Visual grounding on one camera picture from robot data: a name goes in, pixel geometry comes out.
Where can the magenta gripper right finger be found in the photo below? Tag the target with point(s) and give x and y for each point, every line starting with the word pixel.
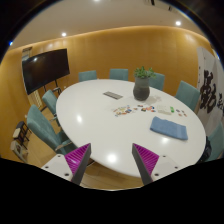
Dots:
pixel 146 161

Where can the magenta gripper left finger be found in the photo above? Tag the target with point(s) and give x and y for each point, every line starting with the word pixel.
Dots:
pixel 77 161

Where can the blue folded towel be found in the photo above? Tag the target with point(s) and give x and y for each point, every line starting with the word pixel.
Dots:
pixel 169 128

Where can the teal chair front left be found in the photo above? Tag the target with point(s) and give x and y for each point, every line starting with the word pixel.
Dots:
pixel 41 127

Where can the teal chair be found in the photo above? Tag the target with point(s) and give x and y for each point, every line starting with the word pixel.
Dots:
pixel 214 144
pixel 157 81
pixel 188 95
pixel 87 75
pixel 50 100
pixel 41 127
pixel 119 74

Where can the white paper with green item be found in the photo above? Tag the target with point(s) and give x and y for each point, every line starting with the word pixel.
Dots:
pixel 164 109

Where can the colourful small items cluster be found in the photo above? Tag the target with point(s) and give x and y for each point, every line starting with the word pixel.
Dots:
pixel 123 110

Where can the small dark side stand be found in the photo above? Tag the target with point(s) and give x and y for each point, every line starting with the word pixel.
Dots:
pixel 20 133

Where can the dark grey plant pot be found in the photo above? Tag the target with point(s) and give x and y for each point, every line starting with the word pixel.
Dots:
pixel 141 89

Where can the teal chair front right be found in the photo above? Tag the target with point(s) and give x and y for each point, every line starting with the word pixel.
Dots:
pixel 214 144

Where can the teal chair back right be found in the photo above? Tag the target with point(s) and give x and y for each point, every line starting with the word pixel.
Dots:
pixel 157 81

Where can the teal chair back left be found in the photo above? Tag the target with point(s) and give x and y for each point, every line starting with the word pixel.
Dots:
pixel 87 75

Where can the white calligraphy banner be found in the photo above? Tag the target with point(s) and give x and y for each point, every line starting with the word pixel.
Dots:
pixel 211 86

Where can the green potted plant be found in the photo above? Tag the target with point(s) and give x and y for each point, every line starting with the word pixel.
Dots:
pixel 144 73

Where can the teal chair back middle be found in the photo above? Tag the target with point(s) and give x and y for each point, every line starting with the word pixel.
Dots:
pixel 119 74

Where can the large black tv screen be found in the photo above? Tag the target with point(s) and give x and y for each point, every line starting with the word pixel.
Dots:
pixel 44 68

